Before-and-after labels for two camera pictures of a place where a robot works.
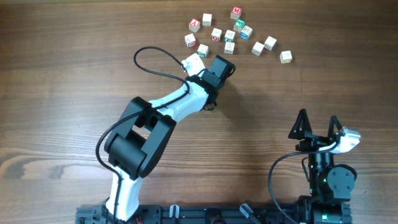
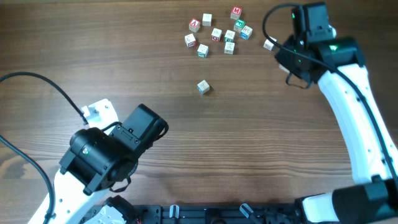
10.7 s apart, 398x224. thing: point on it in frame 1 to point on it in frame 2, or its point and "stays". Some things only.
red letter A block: x=194 y=25 stays
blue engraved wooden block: x=229 y=48 stays
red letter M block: x=236 y=12 stays
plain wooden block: x=270 y=43 stays
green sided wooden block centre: x=229 y=36 stays
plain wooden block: x=257 y=48 to x=283 y=68
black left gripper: x=210 y=78 to x=121 y=183
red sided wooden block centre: x=216 y=35 stays
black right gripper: x=314 y=140 to x=285 y=60
